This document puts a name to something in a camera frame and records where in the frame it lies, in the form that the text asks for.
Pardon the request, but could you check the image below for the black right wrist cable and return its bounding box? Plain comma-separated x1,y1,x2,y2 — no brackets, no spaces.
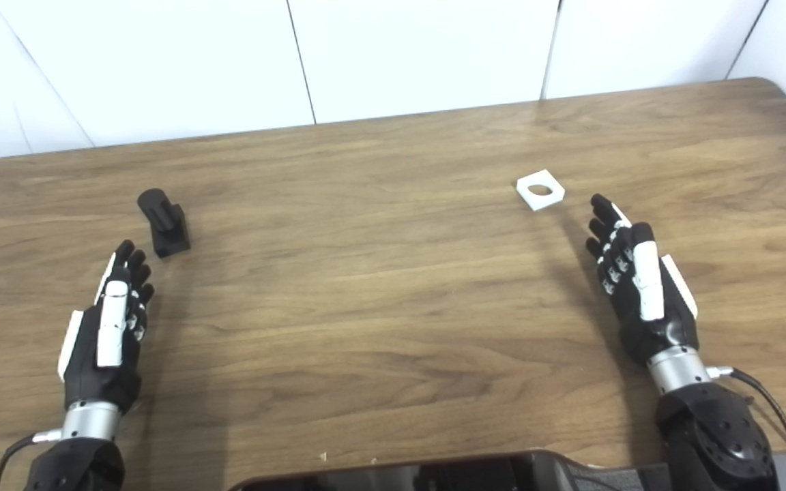
707,366,786,491

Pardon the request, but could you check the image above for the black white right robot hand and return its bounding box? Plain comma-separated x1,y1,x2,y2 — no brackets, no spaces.
585,194,699,366

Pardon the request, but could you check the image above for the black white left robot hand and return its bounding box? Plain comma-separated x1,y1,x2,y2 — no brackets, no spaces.
57,239,156,415

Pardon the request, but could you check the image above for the white square piece with hole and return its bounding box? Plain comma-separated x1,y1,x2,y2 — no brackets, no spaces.
516,169,566,212

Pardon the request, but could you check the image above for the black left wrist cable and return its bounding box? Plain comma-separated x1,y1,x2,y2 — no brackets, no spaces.
0,428,63,491

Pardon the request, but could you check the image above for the black robot torso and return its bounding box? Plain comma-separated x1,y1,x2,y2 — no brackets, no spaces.
229,450,673,491

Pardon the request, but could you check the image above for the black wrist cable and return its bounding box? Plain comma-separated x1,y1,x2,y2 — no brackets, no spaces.
707,366,786,491
0,428,63,491

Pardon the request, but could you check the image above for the black peg with square base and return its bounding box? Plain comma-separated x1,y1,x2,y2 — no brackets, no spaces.
136,188,192,258

